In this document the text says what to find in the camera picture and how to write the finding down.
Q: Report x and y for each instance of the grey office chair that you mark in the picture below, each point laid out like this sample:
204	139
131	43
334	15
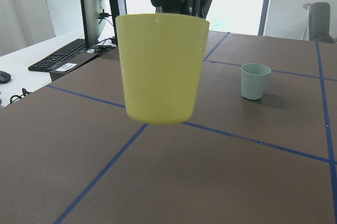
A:
317	26

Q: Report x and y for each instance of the black computer mouse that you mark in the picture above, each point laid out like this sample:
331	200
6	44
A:
4	77

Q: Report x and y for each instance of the black keyboard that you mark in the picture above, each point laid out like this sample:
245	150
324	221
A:
72	51

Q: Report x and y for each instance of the green plastic cup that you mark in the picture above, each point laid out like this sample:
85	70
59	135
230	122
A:
254	79

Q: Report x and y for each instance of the yellow plastic cup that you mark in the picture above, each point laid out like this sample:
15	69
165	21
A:
161	58

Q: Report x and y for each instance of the brown paper table mat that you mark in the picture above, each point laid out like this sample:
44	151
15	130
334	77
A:
70	154

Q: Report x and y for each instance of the computer monitor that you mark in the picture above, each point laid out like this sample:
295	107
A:
94	14

